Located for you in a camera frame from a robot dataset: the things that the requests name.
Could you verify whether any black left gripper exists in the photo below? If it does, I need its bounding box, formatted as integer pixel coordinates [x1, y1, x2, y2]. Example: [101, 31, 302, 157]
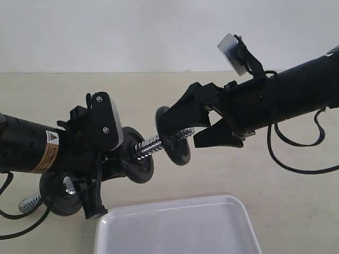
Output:
[57, 105, 127, 219]

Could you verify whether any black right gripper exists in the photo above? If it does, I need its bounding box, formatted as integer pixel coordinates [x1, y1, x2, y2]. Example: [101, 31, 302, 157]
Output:
[160, 82, 256, 148]

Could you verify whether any black weight plate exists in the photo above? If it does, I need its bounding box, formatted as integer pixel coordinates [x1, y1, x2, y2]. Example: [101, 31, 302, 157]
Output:
[39, 174, 82, 216]
[118, 126, 154, 184]
[155, 106, 194, 166]

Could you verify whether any chrome threaded dumbbell bar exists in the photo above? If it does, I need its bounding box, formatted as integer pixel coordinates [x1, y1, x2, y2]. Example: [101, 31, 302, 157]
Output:
[19, 126, 195, 213]

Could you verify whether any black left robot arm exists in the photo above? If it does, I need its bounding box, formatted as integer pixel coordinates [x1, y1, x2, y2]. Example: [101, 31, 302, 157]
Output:
[1, 105, 123, 219]

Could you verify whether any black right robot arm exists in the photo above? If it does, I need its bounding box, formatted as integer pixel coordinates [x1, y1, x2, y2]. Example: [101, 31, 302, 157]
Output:
[157, 45, 338, 148]

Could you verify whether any chrome collar nut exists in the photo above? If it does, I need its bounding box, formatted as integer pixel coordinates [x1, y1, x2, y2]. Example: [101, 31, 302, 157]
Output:
[63, 177, 76, 195]

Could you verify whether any white plastic tray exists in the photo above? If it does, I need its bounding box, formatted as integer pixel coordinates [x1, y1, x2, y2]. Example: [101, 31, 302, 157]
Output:
[93, 195, 262, 253]

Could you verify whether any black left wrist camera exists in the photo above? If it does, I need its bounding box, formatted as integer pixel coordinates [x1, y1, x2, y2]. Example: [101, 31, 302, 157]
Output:
[85, 92, 123, 152]

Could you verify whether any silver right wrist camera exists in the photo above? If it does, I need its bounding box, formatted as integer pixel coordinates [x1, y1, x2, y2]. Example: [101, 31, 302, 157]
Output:
[216, 33, 265, 79]

